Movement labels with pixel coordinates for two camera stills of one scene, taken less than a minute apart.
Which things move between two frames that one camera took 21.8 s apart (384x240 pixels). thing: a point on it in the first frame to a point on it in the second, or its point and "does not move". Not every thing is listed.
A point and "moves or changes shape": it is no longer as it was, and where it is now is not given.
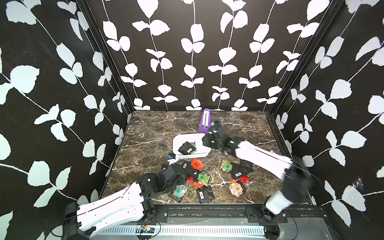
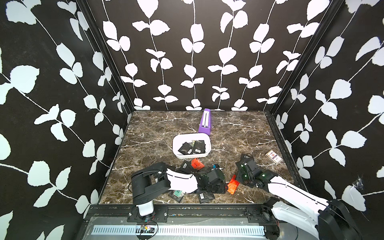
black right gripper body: [209, 141] to [246, 180]
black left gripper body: [181, 181] to [219, 188]
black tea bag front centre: [205, 193] does not move
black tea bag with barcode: [186, 148] does not move
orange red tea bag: [242, 179] moves or changes shape
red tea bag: [197, 164] does not move
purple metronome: [204, 125] does not move
